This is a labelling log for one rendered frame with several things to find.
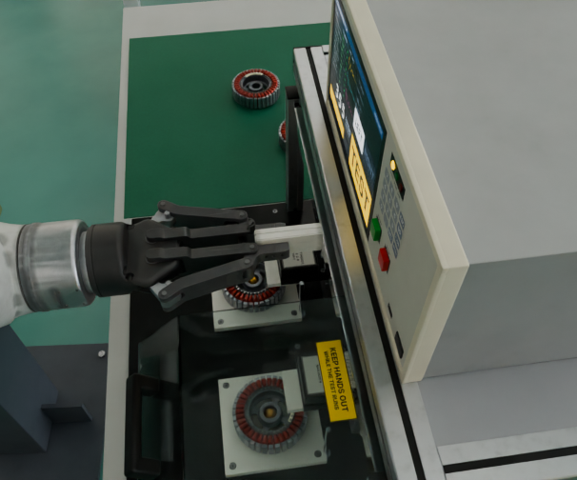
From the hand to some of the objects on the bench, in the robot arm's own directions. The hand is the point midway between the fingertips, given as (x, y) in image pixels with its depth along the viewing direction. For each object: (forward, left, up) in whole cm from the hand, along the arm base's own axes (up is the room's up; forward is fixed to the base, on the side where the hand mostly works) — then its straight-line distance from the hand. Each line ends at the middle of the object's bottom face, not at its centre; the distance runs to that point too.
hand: (288, 239), depth 64 cm
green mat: (+6, +75, -43) cm, 87 cm away
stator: (-11, +76, -42) cm, 88 cm away
